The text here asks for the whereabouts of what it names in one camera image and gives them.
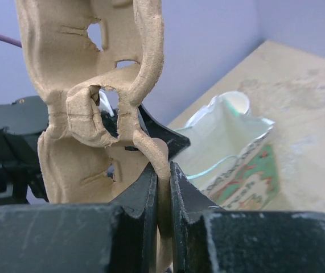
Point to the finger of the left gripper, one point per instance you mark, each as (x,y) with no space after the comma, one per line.
(176,142)

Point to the printed paper takeout bag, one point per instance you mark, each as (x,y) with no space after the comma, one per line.
(231,157)

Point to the stack of paper cups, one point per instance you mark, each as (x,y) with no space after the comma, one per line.
(239,101)

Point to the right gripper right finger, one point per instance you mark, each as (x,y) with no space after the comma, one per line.
(208,238)

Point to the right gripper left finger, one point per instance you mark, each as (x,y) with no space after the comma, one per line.
(120,236)

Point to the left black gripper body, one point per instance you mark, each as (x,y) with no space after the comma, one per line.
(21,124)

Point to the brown pulp cup carrier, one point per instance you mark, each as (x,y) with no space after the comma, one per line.
(93,63)

